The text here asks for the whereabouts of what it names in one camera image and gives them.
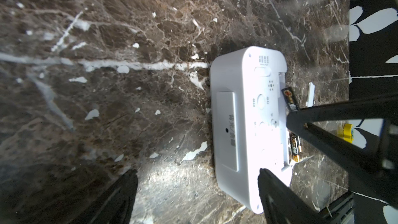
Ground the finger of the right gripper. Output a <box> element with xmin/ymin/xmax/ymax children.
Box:
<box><xmin>286</xmin><ymin>94</ymin><xmax>398</xmax><ymax>207</ymax></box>

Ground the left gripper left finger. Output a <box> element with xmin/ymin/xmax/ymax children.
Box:
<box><xmin>71</xmin><ymin>170</ymin><xmax>138</xmax><ymax>224</ymax></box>

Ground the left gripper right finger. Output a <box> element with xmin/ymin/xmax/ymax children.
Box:
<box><xmin>258</xmin><ymin>169</ymin><xmax>329</xmax><ymax>224</ymax></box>

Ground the white battery cover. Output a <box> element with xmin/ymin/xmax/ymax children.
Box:
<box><xmin>306</xmin><ymin>82</ymin><xmax>315</xmax><ymax>107</ymax></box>

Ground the white digital alarm clock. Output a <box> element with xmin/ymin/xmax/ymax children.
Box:
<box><xmin>210</xmin><ymin>46</ymin><xmax>292</xmax><ymax>214</ymax></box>

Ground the black gold aaa battery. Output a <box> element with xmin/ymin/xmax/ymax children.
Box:
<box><xmin>282</xmin><ymin>87</ymin><xmax>300</xmax><ymax>112</ymax></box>
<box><xmin>289</xmin><ymin>132</ymin><xmax>302</xmax><ymax>162</ymax></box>

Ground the small yellow cap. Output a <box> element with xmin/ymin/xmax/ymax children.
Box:
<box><xmin>337</xmin><ymin>123</ymin><xmax>353</xmax><ymax>144</ymax></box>

